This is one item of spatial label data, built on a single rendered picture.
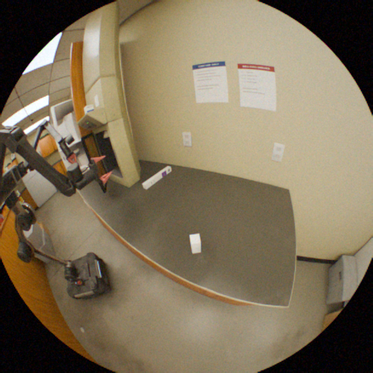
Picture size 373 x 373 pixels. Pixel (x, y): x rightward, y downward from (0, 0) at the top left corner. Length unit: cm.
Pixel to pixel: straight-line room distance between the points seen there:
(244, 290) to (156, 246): 38
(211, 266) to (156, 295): 106
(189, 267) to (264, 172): 71
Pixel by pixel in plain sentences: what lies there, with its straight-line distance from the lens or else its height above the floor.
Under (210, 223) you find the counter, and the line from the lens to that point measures 56.
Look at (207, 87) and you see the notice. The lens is 84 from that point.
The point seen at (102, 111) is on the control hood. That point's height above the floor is 149.
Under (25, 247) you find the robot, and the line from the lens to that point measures 164.
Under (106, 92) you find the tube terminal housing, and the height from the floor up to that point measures 160.
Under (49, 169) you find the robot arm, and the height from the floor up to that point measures 134.
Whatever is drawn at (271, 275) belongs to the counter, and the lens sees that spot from 52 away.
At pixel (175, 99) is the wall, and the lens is 94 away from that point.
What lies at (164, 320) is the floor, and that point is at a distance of 145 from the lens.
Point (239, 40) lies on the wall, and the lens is 91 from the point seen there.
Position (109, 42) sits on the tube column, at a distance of 105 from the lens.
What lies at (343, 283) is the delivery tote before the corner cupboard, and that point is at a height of 33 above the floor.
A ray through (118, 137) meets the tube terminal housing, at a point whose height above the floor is 130.
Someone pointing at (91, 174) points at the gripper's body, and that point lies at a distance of 64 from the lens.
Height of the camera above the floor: 139
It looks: 36 degrees down
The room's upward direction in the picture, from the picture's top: 7 degrees counter-clockwise
